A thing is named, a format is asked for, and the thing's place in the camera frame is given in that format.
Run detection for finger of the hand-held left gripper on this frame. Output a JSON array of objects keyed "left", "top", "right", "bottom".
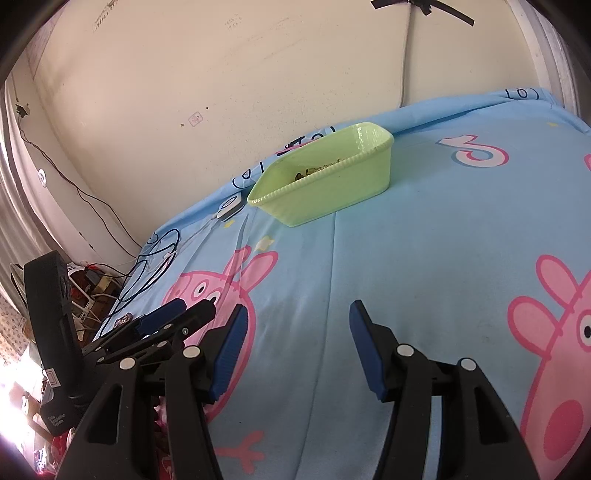
[
  {"left": 97, "top": 300, "right": 217, "bottom": 370},
  {"left": 95, "top": 298, "right": 186, "bottom": 352}
]

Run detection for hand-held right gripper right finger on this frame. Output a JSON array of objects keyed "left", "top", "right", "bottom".
[{"left": 349, "top": 300, "right": 541, "bottom": 480}]

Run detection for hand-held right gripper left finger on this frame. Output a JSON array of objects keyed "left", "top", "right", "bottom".
[{"left": 55, "top": 304, "right": 250, "bottom": 480}]

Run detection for light green plastic tray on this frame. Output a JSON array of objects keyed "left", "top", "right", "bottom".
[{"left": 247, "top": 121, "right": 394, "bottom": 227}]

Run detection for jewelry heap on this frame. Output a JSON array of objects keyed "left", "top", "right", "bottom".
[{"left": 291, "top": 159, "right": 346, "bottom": 182}]

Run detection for grey curtain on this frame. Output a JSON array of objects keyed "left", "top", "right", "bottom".
[{"left": 0, "top": 78, "right": 51, "bottom": 324}]

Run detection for blue cartoon pig bedsheet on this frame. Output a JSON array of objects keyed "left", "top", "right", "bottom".
[{"left": 104, "top": 88, "right": 591, "bottom": 480}]

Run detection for white charger box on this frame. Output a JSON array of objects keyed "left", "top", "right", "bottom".
[{"left": 217, "top": 194, "right": 246, "bottom": 220}]

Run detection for black ceiling fan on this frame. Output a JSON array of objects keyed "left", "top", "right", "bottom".
[{"left": 372, "top": 0, "right": 476, "bottom": 27}]

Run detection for black cable on bed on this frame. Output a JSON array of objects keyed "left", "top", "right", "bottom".
[{"left": 117, "top": 227, "right": 182, "bottom": 315}]

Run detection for white cable on bed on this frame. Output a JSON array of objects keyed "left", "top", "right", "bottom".
[{"left": 139, "top": 213, "right": 223, "bottom": 278}]

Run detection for black wall cable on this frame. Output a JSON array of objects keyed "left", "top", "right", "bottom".
[{"left": 17, "top": 111, "right": 142, "bottom": 251}]

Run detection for wall conduit pipe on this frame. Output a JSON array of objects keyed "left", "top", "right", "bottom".
[{"left": 396, "top": 9, "right": 417, "bottom": 110}]

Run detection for white frame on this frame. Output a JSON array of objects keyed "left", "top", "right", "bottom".
[{"left": 508, "top": 0, "right": 583, "bottom": 116}]

